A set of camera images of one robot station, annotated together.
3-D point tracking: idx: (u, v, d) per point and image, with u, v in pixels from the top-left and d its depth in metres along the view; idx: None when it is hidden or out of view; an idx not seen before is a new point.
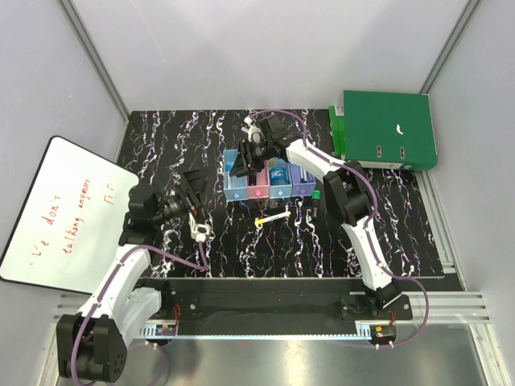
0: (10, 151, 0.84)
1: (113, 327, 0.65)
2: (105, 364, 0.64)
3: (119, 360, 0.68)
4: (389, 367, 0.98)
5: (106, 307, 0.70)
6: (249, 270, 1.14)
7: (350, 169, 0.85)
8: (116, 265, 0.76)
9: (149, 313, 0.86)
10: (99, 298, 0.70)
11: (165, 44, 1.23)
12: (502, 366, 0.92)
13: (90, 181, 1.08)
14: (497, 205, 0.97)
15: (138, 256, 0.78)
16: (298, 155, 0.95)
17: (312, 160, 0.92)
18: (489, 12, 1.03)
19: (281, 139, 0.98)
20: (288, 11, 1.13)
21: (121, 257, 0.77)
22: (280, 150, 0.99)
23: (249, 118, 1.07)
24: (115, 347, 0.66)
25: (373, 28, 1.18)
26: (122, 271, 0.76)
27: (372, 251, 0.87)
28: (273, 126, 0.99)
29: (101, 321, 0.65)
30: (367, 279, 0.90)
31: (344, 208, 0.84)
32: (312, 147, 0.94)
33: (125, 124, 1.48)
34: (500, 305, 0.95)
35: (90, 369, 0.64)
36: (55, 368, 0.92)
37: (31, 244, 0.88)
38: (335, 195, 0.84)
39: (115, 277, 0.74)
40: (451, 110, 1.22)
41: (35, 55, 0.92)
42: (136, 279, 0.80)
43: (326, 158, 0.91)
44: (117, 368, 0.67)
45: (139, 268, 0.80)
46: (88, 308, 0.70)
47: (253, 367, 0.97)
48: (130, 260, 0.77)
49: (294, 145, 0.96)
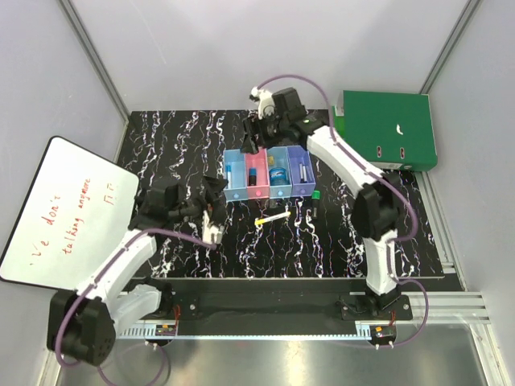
0: (10, 151, 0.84)
1: (103, 313, 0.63)
2: (90, 347, 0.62)
3: (106, 344, 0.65)
4: (389, 367, 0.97)
5: (100, 290, 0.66)
6: (249, 270, 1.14)
7: (389, 186, 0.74)
8: (120, 248, 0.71)
9: (146, 310, 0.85)
10: (96, 280, 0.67)
11: (165, 44, 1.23)
12: (502, 366, 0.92)
13: (90, 181, 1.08)
14: (497, 205, 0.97)
15: (144, 242, 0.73)
16: (324, 148, 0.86)
17: (340, 159, 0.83)
18: (488, 12, 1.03)
19: (302, 121, 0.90)
20: (288, 11, 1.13)
21: (127, 241, 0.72)
22: (298, 134, 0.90)
23: (256, 89, 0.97)
24: (103, 331, 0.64)
25: (373, 28, 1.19)
26: (125, 256, 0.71)
27: (388, 264, 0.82)
28: (291, 104, 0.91)
29: (93, 304, 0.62)
30: (372, 281, 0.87)
31: (374, 226, 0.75)
32: (342, 144, 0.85)
33: (125, 124, 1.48)
34: (500, 305, 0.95)
35: (76, 347, 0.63)
36: (55, 367, 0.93)
37: (31, 244, 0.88)
38: (368, 212, 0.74)
39: (116, 260, 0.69)
40: (451, 110, 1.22)
41: (35, 55, 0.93)
42: (139, 264, 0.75)
43: (360, 163, 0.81)
44: (103, 352, 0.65)
45: (144, 255, 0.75)
46: (84, 287, 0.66)
47: (253, 367, 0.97)
48: (136, 246, 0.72)
49: (320, 136, 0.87)
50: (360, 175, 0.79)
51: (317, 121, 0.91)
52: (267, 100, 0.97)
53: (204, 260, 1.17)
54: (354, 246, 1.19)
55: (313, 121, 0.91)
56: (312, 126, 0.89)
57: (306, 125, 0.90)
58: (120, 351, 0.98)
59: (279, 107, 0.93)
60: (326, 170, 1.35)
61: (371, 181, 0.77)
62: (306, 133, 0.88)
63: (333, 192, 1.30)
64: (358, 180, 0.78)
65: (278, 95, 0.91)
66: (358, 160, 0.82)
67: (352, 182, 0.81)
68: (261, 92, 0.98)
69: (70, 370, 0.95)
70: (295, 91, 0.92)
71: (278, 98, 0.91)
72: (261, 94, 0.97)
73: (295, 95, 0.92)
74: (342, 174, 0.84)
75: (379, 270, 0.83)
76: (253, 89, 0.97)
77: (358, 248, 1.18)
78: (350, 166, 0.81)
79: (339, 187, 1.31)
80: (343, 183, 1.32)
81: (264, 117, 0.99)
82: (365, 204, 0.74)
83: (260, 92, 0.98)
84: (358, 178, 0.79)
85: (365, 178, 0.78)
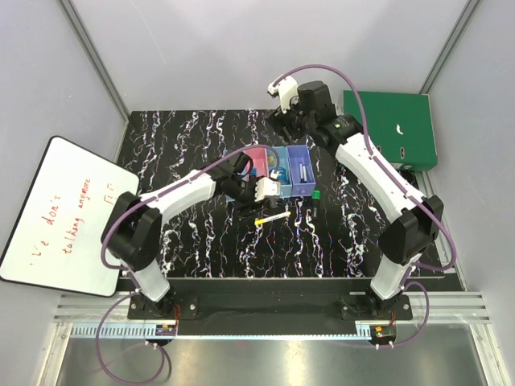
0: (10, 151, 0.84)
1: (156, 222, 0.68)
2: (136, 249, 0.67)
3: (145, 254, 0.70)
4: (390, 367, 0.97)
5: (160, 205, 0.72)
6: (249, 270, 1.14)
7: (432, 215, 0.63)
8: (184, 179, 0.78)
9: (156, 288, 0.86)
10: (158, 195, 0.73)
11: (165, 45, 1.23)
12: (502, 366, 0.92)
13: (90, 181, 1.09)
14: (498, 204, 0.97)
15: (206, 182, 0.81)
16: (356, 160, 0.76)
17: (375, 175, 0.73)
18: (489, 12, 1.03)
19: (331, 126, 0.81)
20: (287, 11, 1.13)
21: (191, 175, 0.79)
22: (327, 139, 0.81)
23: (273, 86, 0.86)
24: (149, 241, 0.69)
25: (373, 28, 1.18)
26: (188, 187, 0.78)
27: (402, 278, 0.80)
28: (320, 102, 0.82)
29: (152, 212, 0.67)
30: (379, 287, 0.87)
31: (406, 252, 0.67)
32: (379, 158, 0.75)
33: (125, 124, 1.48)
34: (500, 305, 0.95)
35: (119, 247, 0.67)
36: (55, 369, 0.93)
37: (31, 245, 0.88)
38: (405, 240, 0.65)
39: (179, 186, 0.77)
40: (451, 110, 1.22)
41: (35, 55, 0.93)
42: (191, 202, 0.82)
43: (399, 183, 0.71)
44: (141, 259, 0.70)
45: (199, 195, 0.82)
46: (148, 195, 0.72)
47: (253, 367, 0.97)
48: (198, 182, 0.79)
49: (353, 145, 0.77)
50: (398, 199, 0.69)
51: (348, 127, 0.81)
52: (288, 92, 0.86)
53: (204, 260, 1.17)
54: (354, 246, 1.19)
55: (344, 126, 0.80)
56: (343, 132, 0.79)
57: (335, 129, 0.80)
58: (119, 352, 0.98)
59: (306, 104, 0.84)
60: (326, 170, 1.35)
61: (411, 207, 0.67)
62: (336, 141, 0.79)
63: (333, 192, 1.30)
64: (396, 203, 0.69)
65: (307, 91, 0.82)
66: (397, 180, 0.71)
67: (388, 203, 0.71)
68: (279, 87, 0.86)
69: (70, 370, 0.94)
70: (327, 87, 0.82)
71: (306, 95, 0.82)
72: (281, 89, 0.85)
73: (326, 92, 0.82)
74: (374, 190, 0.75)
75: (391, 279, 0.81)
76: (269, 86, 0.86)
77: (357, 248, 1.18)
78: (388, 186, 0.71)
79: (339, 187, 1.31)
80: (343, 183, 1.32)
81: (288, 110, 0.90)
82: (402, 231, 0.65)
83: (279, 87, 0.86)
84: (396, 201, 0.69)
85: (405, 203, 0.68)
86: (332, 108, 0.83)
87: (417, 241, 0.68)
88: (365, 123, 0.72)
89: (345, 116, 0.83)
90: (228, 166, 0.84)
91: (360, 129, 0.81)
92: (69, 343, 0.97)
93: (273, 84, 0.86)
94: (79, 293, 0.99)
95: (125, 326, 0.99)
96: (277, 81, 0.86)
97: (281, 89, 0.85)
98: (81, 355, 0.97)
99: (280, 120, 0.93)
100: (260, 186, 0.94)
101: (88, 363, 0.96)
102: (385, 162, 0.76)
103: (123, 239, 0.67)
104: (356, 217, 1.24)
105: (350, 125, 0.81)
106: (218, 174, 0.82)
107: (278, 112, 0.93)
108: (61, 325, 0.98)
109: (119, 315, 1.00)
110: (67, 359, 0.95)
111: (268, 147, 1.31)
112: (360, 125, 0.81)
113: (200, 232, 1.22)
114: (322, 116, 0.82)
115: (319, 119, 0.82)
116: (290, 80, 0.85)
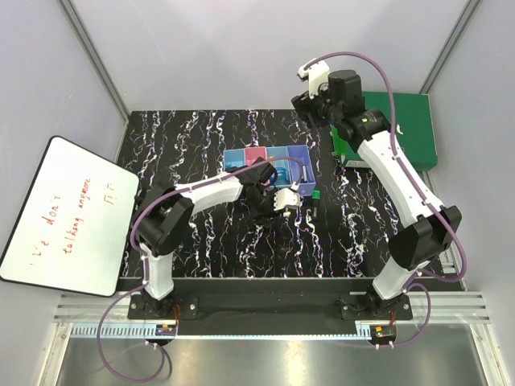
0: (10, 151, 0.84)
1: (188, 211, 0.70)
2: (164, 235, 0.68)
3: (171, 242, 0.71)
4: (390, 367, 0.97)
5: (193, 196, 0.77)
6: (249, 270, 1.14)
7: (447, 225, 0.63)
8: (216, 178, 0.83)
9: (159, 286, 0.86)
10: (192, 186, 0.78)
11: (165, 45, 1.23)
12: (502, 366, 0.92)
13: (90, 181, 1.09)
14: (497, 204, 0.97)
15: (234, 183, 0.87)
16: (379, 158, 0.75)
17: (395, 177, 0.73)
18: (489, 12, 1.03)
19: (358, 120, 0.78)
20: (287, 12, 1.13)
21: (223, 176, 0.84)
22: (352, 133, 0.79)
23: (302, 69, 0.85)
24: (179, 230, 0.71)
25: (373, 28, 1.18)
26: (219, 186, 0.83)
27: (405, 281, 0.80)
28: (351, 92, 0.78)
29: (186, 200, 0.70)
30: (379, 285, 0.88)
31: (414, 258, 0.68)
32: (402, 160, 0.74)
33: (125, 124, 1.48)
34: (500, 305, 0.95)
35: (148, 230, 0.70)
36: (55, 369, 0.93)
37: (31, 245, 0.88)
38: (415, 247, 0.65)
39: (211, 183, 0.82)
40: (451, 110, 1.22)
41: (35, 55, 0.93)
42: (218, 200, 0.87)
43: (419, 189, 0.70)
44: (166, 246, 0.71)
45: (226, 195, 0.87)
46: (183, 186, 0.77)
47: (253, 367, 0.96)
48: (228, 183, 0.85)
49: (377, 143, 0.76)
50: (416, 205, 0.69)
51: (376, 123, 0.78)
52: (318, 78, 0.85)
53: (204, 260, 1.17)
54: (354, 246, 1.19)
55: (372, 122, 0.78)
56: (368, 128, 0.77)
57: (362, 124, 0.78)
58: (119, 352, 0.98)
59: (336, 92, 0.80)
60: (326, 170, 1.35)
61: (427, 214, 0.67)
62: (361, 137, 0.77)
63: (333, 192, 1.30)
64: (413, 209, 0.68)
65: (338, 80, 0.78)
66: (418, 185, 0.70)
67: (404, 207, 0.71)
68: (310, 71, 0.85)
69: (70, 370, 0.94)
70: (359, 76, 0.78)
71: (336, 84, 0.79)
72: (311, 73, 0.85)
73: (357, 83, 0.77)
74: (393, 192, 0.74)
75: (394, 282, 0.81)
76: (299, 68, 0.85)
77: (358, 248, 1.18)
78: (406, 190, 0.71)
79: (339, 187, 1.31)
80: (343, 183, 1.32)
81: (315, 96, 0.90)
82: (414, 237, 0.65)
83: (309, 71, 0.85)
84: (414, 206, 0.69)
85: (422, 209, 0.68)
86: (361, 100, 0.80)
87: (427, 248, 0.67)
88: (393, 120, 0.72)
89: (373, 110, 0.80)
90: (254, 174, 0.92)
91: (387, 126, 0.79)
92: (69, 343, 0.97)
93: (304, 67, 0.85)
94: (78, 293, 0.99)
95: (125, 326, 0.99)
96: (308, 64, 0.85)
97: (311, 73, 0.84)
98: (81, 355, 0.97)
99: (306, 104, 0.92)
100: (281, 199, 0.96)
101: (88, 363, 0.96)
102: (408, 163, 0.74)
103: (152, 224, 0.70)
104: (356, 217, 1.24)
105: (377, 121, 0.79)
106: (245, 178, 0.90)
107: (305, 96, 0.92)
108: (61, 325, 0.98)
109: (119, 315, 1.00)
110: (67, 359, 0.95)
111: (268, 147, 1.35)
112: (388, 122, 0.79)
113: (200, 232, 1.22)
114: (349, 108, 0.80)
115: (347, 111, 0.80)
116: (323, 64, 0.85)
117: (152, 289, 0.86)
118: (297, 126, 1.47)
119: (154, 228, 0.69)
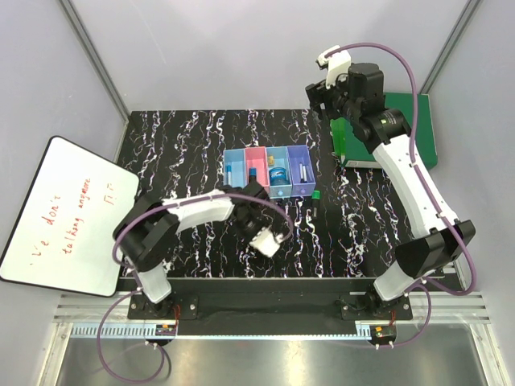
0: (10, 151, 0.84)
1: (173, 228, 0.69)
2: (145, 252, 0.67)
3: (153, 257, 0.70)
4: (390, 367, 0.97)
5: (180, 213, 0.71)
6: (249, 270, 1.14)
7: (459, 239, 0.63)
8: (206, 195, 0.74)
9: (159, 288, 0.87)
10: (180, 203, 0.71)
11: (165, 45, 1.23)
12: (502, 366, 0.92)
13: (90, 181, 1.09)
14: (497, 205, 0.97)
15: (226, 202, 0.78)
16: (396, 164, 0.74)
17: (411, 184, 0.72)
18: (489, 13, 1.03)
19: (376, 120, 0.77)
20: (287, 12, 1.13)
21: (213, 194, 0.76)
22: (369, 133, 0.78)
23: (323, 55, 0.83)
24: (161, 245, 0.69)
25: (373, 28, 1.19)
26: (208, 203, 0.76)
27: (409, 286, 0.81)
28: (371, 90, 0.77)
29: (172, 217, 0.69)
30: (381, 285, 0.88)
31: (422, 268, 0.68)
32: (419, 168, 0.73)
33: (125, 124, 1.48)
34: (500, 305, 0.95)
35: (130, 244, 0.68)
36: (55, 369, 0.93)
37: (31, 244, 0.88)
38: (424, 259, 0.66)
39: (199, 201, 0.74)
40: (451, 111, 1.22)
41: (35, 56, 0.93)
42: (208, 218, 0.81)
43: (434, 199, 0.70)
44: (148, 261, 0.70)
45: (216, 215, 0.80)
46: (170, 202, 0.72)
47: (253, 367, 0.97)
48: (217, 202, 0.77)
49: (396, 148, 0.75)
50: (430, 216, 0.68)
51: (394, 125, 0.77)
52: (339, 67, 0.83)
53: (204, 260, 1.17)
54: (354, 246, 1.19)
55: (390, 123, 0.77)
56: (386, 130, 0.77)
57: (381, 125, 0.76)
58: (119, 352, 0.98)
59: (356, 88, 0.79)
60: (326, 170, 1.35)
61: (440, 227, 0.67)
62: (379, 138, 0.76)
63: (333, 192, 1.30)
64: (426, 220, 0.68)
65: (359, 75, 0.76)
66: (433, 196, 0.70)
67: (416, 216, 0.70)
68: (331, 59, 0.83)
69: (70, 370, 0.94)
70: (381, 72, 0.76)
71: (357, 79, 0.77)
72: (331, 62, 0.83)
73: (379, 80, 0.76)
74: (405, 200, 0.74)
75: (398, 286, 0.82)
76: (320, 55, 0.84)
77: (358, 248, 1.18)
78: (421, 200, 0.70)
79: (339, 187, 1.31)
80: (343, 183, 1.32)
81: (332, 87, 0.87)
82: (424, 248, 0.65)
83: (330, 59, 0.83)
84: (426, 218, 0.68)
85: (435, 221, 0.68)
86: (381, 99, 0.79)
87: (434, 260, 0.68)
88: (415, 125, 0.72)
89: (393, 110, 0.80)
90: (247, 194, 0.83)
91: (405, 129, 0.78)
92: (69, 343, 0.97)
93: (326, 55, 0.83)
94: (78, 293, 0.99)
95: (125, 326, 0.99)
96: (330, 53, 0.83)
97: (331, 61, 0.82)
98: (81, 355, 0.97)
99: (320, 94, 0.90)
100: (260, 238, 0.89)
101: (88, 363, 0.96)
102: (425, 172, 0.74)
103: (135, 240, 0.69)
104: (356, 217, 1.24)
105: (397, 122, 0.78)
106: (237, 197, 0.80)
107: (320, 85, 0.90)
108: (61, 325, 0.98)
109: (119, 315, 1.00)
110: (67, 359, 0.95)
111: (268, 147, 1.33)
112: (407, 125, 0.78)
113: (200, 232, 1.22)
114: (367, 106, 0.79)
115: (364, 109, 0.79)
116: (345, 54, 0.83)
117: (147, 293, 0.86)
118: (297, 126, 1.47)
119: (136, 244, 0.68)
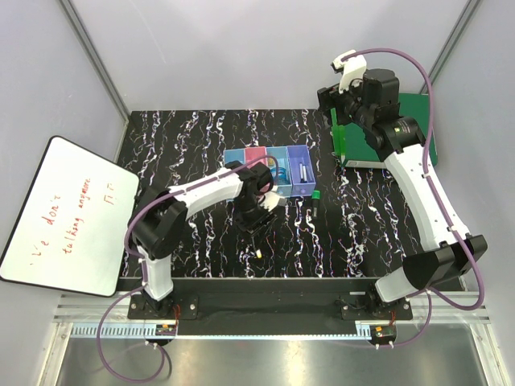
0: (10, 151, 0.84)
1: (183, 215, 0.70)
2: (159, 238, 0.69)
3: (166, 244, 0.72)
4: (390, 367, 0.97)
5: (187, 199, 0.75)
6: (249, 270, 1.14)
7: (469, 254, 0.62)
8: (213, 176, 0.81)
9: (162, 286, 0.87)
10: (187, 188, 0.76)
11: (165, 45, 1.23)
12: (502, 366, 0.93)
13: (90, 181, 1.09)
14: (499, 204, 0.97)
15: (235, 180, 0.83)
16: (408, 174, 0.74)
17: (422, 195, 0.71)
18: (489, 13, 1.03)
19: (390, 128, 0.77)
20: (287, 12, 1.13)
21: (221, 174, 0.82)
22: (381, 141, 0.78)
23: (339, 58, 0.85)
24: (174, 233, 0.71)
25: (372, 28, 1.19)
26: (216, 184, 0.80)
27: (410, 293, 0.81)
28: (385, 96, 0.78)
29: (179, 204, 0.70)
30: (380, 285, 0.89)
31: (429, 281, 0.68)
32: (432, 178, 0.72)
33: (125, 124, 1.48)
34: (500, 305, 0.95)
35: (145, 233, 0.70)
36: (55, 368, 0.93)
37: (31, 244, 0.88)
38: (432, 272, 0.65)
39: (208, 183, 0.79)
40: (451, 110, 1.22)
41: (35, 57, 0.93)
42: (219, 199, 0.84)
43: (447, 213, 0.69)
44: (162, 248, 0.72)
45: (224, 194, 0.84)
46: (176, 189, 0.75)
47: (253, 367, 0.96)
48: (227, 180, 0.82)
49: (409, 158, 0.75)
50: (440, 229, 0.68)
51: (407, 133, 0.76)
52: (353, 71, 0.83)
53: (204, 260, 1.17)
54: (354, 246, 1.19)
55: (404, 133, 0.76)
56: (399, 137, 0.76)
57: (393, 133, 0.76)
58: (119, 352, 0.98)
59: (371, 93, 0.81)
60: (326, 170, 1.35)
61: (451, 240, 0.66)
62: (391, 146, 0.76)
63: (333, 192, 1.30)
64: (436, 233, 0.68)
65: (374, 81, 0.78)
66: (445, 209, 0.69)
67: (426, 229, 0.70)
68: (347, 63, 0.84)
69: (70, 370, 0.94)
70: (397, 80, 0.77)
71: (372, 85, 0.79)
72: (348, 66, 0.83)
73: (394, 88, 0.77)
74: (416, 211, 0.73)
75: (400, 290, 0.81)
76: (336, 59, 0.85)
77: (358, 248, 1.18)
78: (432, 212, 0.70)
79: (339, 187, 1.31)
80: (343, 183, 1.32)
81: (345, 92, 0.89)
82: (433, 262, 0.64)
83: (345, 63, 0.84)
84: (437, 230, 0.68)
85: (446, 235, 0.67)
86: (396, 107, 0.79)
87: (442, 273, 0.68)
88: (428, 137, 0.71)
89: (407, 119, 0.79)
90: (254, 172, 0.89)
91: (420, 138, 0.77)
92: (69, 343, 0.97)
93: (342, 59, 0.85)
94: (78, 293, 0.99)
95: (125, 326, 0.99)
96: (346, 57, 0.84)
97: (348, 65, 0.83)
98: (81, 355, 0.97)
99: (333, 99, 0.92)
100: (269, 197, 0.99)
101: (88, 363, 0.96)
102: (438, 184, 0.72)
103: (148, 228, 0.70)
104: (356, 217, 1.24)
105: (411, 131, 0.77)
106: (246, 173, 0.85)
107: (333, 90, 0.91)
108: (61, 325, 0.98)
109: (119, 315, 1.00)
110: (67, 359, 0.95)
111: (268, 147, 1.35)
112: (421, 135, 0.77)
113: (200, 232, 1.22)
114: (381, 113, 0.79)
115: (378, 117, 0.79)
116: (360, 59, 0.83)
117: (150, 289, 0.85)
118: (297, 126, 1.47)
119: (149, 232, 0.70)
